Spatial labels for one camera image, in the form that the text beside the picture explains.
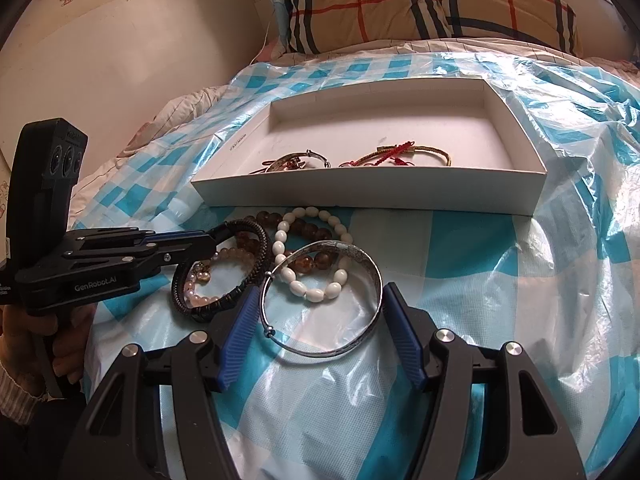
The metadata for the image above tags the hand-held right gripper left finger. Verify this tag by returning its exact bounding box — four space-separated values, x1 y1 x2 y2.
75 287 264 480

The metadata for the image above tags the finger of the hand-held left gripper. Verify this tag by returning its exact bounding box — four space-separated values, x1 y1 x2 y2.
70 227 213 252
67 225 234 282

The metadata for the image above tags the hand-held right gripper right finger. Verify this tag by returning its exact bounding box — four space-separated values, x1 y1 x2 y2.
382 282 589 480

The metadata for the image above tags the pink pearl bracelet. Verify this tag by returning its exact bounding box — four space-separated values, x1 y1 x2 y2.
182 246 257 310

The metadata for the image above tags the black braided leather bracelet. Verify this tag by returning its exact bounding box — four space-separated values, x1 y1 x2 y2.
171 218 274 324

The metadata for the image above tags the white bead bracelet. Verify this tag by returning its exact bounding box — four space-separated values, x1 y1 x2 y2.
272 206 354 304

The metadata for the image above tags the silver bangle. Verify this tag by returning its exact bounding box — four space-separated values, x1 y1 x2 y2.
260 241 385 361

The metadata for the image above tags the brown amber bead bracelet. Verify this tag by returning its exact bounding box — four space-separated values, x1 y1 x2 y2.
235 211 347 272

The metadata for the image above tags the silver charm bracelet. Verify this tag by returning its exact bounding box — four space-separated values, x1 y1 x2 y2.
248 149 332 175

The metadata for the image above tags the white shallow cardboard box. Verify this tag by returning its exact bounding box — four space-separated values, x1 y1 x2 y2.
191 76 549 219

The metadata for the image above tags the red string bracelet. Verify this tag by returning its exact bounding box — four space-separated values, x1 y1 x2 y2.
338 140 419 169

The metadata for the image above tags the thin gold bangle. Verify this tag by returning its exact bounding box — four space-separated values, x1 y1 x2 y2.
360 145 451 167

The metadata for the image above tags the person's left forearm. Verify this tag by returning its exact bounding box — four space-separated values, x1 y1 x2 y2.
0 360 47 429

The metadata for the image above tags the person's left hand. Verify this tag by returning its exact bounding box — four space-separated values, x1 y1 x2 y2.
0 304 97 394

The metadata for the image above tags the blue checkered plastic sheet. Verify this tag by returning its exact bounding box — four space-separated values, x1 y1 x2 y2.
65 50 640 480

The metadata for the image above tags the beige plaid pillow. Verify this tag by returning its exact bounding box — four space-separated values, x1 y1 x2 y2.
400 0 584 59
283 0 454 56

